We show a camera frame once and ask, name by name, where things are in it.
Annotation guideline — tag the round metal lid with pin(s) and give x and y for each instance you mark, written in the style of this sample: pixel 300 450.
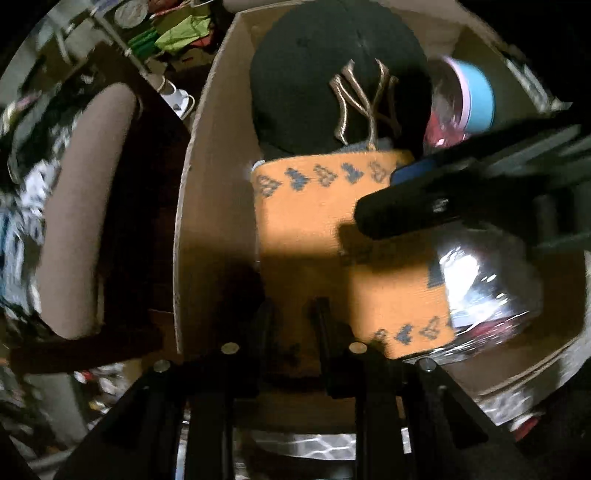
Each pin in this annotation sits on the round metal lid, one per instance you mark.
pixel 131 11

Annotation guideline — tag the white mug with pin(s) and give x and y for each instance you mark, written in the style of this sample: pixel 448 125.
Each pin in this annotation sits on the white mug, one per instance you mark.
pixel 167 87
pixel 183 105

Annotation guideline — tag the cardboard box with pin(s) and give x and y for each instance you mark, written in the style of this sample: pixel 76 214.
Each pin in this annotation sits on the cardboard box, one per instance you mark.
pixel 212 207

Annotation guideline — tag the black embroidered cap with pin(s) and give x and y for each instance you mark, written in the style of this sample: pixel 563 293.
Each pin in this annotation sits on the black embroidered cap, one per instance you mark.
pixel 337 87

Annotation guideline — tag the green cloth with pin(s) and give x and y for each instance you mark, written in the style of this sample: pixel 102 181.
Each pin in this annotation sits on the green cloth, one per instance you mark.
pixel 182 33

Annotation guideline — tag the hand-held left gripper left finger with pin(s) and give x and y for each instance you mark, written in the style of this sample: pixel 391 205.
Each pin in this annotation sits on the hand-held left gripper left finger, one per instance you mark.
pixel 264 334

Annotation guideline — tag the black and white patterned cloth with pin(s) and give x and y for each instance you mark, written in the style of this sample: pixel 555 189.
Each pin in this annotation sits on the black and white patterned cloth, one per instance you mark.
pixel 21 198

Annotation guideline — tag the brown chair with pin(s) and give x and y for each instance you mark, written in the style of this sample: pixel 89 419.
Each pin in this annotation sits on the brown chair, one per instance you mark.
pixel 74 207

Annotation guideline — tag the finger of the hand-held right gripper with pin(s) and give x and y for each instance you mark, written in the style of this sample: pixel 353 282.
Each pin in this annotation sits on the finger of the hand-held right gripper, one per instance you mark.
pixel 415 171
pixel 406 212

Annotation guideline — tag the clear plastic bag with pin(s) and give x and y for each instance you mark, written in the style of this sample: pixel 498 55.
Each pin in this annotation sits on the clear plastic bag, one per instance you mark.
pixel 489 286

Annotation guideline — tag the orange knit cloth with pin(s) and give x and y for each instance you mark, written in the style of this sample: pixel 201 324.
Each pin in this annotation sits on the orange knit cloth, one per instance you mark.
pixel 318 230

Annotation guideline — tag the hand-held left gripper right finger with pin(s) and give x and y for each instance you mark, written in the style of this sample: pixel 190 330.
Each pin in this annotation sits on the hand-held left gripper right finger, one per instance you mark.
pixel 325 341

